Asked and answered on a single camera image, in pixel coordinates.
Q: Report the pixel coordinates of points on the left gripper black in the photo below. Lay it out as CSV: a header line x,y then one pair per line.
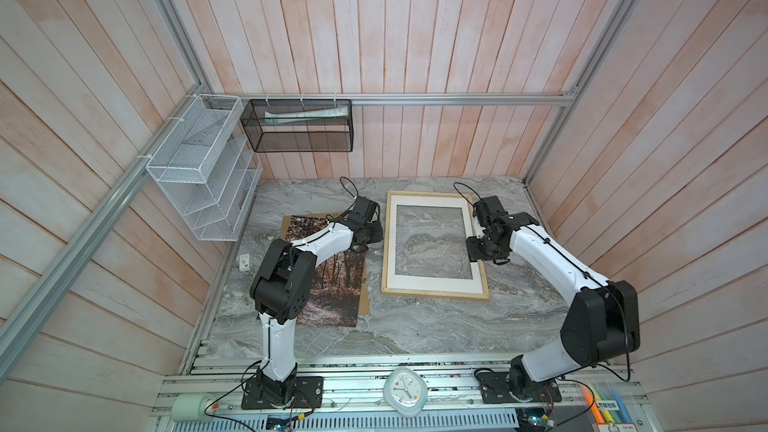
x,y
378,236

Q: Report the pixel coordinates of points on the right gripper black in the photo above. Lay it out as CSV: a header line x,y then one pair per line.
x,y
472,252

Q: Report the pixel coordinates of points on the clear acrylic glass sheet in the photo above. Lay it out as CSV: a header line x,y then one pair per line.
x,y
430,242

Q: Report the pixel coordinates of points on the light wooden picture frame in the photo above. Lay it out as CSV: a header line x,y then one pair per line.
x,y
384,252

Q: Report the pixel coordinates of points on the white photo mat board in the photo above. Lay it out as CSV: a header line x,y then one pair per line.
x,y
390,252

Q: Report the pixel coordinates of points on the autumn forest photo print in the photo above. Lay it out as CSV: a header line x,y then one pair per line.
x,y
336,288

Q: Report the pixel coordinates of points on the brown frame backing board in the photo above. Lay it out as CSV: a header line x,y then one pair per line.
x,y
364,303

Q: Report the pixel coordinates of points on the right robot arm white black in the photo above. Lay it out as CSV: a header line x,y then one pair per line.
x,y
602,321

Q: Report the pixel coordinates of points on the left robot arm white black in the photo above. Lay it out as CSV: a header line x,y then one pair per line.
x,y
282,284

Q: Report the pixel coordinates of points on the small white box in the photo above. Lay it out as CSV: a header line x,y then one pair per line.
x,y
244,262

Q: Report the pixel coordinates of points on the paper in black basket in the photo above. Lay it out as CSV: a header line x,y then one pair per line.
x,y
323,115

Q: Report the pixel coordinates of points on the white round timer clock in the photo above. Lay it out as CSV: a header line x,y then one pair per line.
x,y
406,392

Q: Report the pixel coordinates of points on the coloured markers tray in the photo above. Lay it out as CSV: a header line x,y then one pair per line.
x,y
607,408

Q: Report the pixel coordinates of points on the pale green emergency button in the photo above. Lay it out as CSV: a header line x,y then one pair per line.
x,y
189,408

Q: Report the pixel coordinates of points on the black wire mesh basket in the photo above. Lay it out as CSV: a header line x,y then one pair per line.
x,y
337,136

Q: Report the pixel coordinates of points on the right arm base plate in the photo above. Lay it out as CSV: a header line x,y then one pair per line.
x,y
492,387

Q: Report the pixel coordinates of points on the white wire mesh shelf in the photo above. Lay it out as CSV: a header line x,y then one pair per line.
x,y
207,171

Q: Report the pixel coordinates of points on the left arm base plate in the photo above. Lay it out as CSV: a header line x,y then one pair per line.
x,y
306,393

